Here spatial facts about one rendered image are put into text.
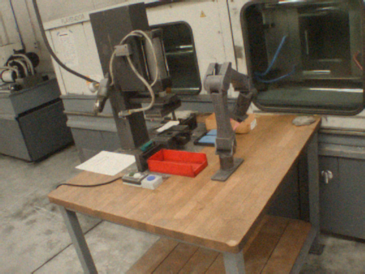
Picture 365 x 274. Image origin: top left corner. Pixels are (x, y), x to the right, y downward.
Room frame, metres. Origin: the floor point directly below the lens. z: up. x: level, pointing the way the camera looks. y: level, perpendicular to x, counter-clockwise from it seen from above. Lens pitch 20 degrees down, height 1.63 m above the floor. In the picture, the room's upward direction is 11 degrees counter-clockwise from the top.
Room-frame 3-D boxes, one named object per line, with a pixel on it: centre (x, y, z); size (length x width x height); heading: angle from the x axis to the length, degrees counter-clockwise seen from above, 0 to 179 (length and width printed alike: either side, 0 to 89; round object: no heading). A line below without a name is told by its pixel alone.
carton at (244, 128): (1.87, -0.28, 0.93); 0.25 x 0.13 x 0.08; 53
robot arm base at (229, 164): (1.39, -0.17, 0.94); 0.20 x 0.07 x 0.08; 143
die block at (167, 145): (1.76, 0.06, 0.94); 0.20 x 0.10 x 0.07; 143
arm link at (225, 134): (1.40, -0.18, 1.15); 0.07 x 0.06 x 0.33; 54
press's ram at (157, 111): (1.79, 0.12, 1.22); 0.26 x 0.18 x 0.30; 53
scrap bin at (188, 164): (1.50, 0.05, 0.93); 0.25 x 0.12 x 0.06; 53
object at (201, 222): (1.63, -0.04, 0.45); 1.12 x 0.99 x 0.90; 143
